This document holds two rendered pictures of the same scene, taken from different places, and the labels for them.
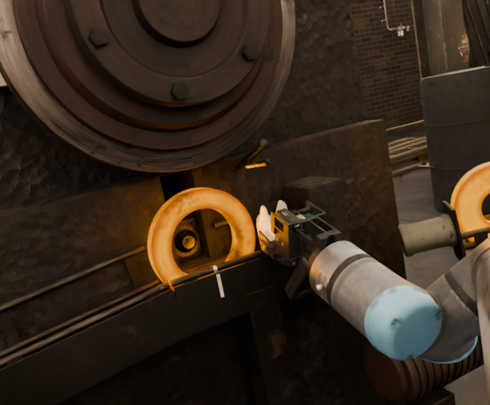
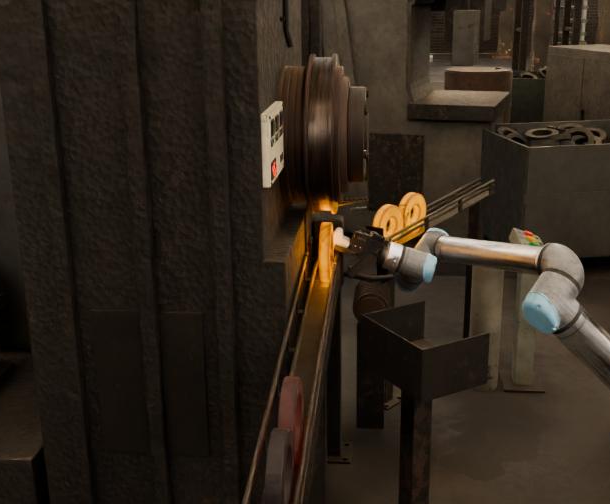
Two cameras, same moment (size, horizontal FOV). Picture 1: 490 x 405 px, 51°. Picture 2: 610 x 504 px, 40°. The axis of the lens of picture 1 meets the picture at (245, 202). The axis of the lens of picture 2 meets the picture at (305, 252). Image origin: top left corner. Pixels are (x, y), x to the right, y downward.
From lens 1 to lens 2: 2.33 m
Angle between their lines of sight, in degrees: 58
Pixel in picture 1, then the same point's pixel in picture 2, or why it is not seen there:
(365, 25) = not seen: outside the picture
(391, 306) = (432, 260)
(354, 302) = (416, 262)
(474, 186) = (385, 216)
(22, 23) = (338, 145)
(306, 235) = (375, 241)
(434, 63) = not seen: outside the picture
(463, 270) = (424, 248)
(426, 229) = not seen: hidden behind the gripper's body
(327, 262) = (396, 250)
